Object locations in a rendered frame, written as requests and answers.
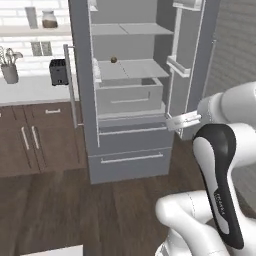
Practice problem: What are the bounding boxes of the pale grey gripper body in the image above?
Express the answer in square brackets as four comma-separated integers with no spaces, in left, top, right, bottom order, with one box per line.
[165,111,202,132]

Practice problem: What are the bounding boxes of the grey right fridge door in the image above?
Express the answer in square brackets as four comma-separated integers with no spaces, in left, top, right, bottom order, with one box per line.
[165,0,222,140]

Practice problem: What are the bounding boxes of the grey fridge door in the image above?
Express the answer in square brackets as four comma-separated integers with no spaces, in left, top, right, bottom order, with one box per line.
[165,0,222,140]
[68,0,101,149]

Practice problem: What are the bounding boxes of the grey open fridge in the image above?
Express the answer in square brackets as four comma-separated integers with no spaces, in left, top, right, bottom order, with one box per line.
[68,0,222,185]

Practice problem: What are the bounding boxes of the grey fridge crisper drawer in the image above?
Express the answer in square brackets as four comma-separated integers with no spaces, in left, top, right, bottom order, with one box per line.
[95,77,165,115]

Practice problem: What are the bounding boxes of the grey low fridge shelf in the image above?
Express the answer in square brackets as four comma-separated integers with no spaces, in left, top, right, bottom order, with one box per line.
[96,58,171,81]

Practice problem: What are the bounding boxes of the grey high fridge shelf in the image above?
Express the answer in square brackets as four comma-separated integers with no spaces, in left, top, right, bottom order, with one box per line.
[90,22,175,36]

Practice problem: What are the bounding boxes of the grey left fridge door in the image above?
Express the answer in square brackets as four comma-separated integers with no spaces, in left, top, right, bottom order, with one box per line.
[68,0,101,149]

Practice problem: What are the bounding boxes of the grey shallow freezer drawer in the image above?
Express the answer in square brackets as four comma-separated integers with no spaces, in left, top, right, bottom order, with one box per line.
[97,121,175,149]

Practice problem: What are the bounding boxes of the white door bin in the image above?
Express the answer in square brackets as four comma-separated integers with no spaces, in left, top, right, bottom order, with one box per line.
[87,0,99,13]
[172,0,203,11]
[92,57,103,83]
[166,54,192,79]

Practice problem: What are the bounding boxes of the grey deep freezer drawer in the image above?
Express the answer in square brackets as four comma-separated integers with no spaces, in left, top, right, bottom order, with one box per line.
[87,146,173,185]

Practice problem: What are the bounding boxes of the black toaster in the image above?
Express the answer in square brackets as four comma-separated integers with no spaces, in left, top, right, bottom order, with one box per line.
[48,58,70,87]

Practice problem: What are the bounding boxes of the brown base cupboards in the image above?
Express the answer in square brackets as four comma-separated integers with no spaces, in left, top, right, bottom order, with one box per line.
[0,101,88,179]

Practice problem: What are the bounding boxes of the glass jar with brown contents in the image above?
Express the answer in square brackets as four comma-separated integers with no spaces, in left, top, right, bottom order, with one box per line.
[41,9,59,29]

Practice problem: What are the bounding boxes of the grey utensil pot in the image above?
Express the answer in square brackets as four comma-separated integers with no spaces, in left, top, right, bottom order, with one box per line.
[0,62,20,85]

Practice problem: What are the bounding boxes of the tall grey canister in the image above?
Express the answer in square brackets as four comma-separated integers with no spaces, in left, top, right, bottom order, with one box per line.
[24,6,39,30]

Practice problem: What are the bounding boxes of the grey kitchen utensils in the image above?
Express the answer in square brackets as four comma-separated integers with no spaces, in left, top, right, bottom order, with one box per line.
[0,45,24,67]

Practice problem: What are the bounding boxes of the shallow freezer drawer handle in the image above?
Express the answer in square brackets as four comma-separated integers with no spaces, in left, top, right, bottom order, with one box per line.
[99,126,168,136]

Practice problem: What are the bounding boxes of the long grey right door handle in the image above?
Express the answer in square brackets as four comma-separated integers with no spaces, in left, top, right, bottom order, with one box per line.
[201,39,218,99]

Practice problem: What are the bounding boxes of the long grey door handle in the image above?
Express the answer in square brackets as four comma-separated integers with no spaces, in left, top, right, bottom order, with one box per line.
[62,44,84,129]
[201,39,218,99]

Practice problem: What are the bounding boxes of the deep freezer drawer handle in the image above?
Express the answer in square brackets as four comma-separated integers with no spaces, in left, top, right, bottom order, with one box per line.
[100,152,165,165]

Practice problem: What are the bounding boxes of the long grey left door handle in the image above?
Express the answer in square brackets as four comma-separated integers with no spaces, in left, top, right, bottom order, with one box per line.
[62,44,84,129]

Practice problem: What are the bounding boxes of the grey wall socket plate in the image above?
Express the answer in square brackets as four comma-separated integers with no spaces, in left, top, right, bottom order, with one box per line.
[30,40,54,57]

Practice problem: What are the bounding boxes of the white wall shelf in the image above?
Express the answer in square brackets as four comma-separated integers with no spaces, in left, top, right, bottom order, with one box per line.
[0,24,73,38]

